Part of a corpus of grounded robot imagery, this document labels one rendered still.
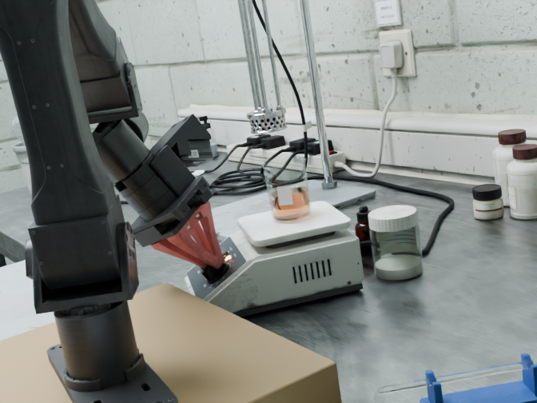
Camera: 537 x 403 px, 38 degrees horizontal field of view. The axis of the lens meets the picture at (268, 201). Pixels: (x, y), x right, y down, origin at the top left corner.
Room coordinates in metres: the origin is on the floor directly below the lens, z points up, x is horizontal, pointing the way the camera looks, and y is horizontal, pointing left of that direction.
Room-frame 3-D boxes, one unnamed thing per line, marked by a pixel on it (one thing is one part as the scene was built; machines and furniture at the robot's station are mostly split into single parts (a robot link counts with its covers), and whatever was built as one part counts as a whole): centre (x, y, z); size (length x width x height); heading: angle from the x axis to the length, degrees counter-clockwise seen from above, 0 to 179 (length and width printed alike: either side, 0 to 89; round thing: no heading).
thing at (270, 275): (0.90, 0.00, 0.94); 0.22 x 0.13 x 0.08; 100
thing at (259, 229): (0.91, -0.02, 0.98); 0.12 x 0.12 x 0.01; 10
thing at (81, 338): (0.63, 0.17, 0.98); 0.20 x 0.07 x 0.08; 24
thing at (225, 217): (1.30, -0.01, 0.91); 0.30 x 0.20 x 0.01; 121
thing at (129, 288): (0.64, 0.17, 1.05); 0.09 x 0.06 x 0.06; 89
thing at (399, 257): (0.89, -0.15, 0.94); 0.06 x 0.06 x 0.08
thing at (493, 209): (1.07, -0.31, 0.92); 0.04 x 0.04 x 0.04
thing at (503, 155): (1.12, -0.37, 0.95); 0.06 x 0.06 x 0.11
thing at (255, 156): (1.69, -0.04, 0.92); 0.40 x 0.06 x 0.04; 31
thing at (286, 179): (0.91, -0.02, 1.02); 0.06 x 0.05 x 0.08; 16
